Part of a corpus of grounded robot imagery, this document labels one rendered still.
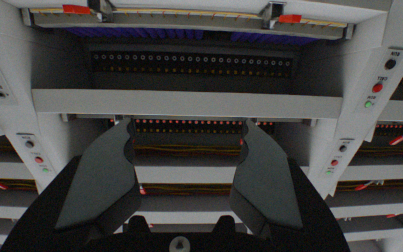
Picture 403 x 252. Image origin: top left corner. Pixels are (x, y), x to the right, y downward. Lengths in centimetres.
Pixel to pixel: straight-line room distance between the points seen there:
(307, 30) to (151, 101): 32
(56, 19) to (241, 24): 32
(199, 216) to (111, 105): 41
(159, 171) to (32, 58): 34
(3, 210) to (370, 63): 102
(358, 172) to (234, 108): 42
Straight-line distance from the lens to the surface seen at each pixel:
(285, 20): 26
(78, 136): 52
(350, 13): 38
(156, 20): 33
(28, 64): 43
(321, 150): 46
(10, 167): 61
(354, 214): 80
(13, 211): 79
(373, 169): 64
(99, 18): 32
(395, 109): 53
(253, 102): 32
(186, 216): 55
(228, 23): 33
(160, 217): 57
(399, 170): 72
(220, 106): 30
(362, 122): 47
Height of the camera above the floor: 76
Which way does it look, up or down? 30 degrees up
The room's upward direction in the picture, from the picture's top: 177 degrees counter-clockwise
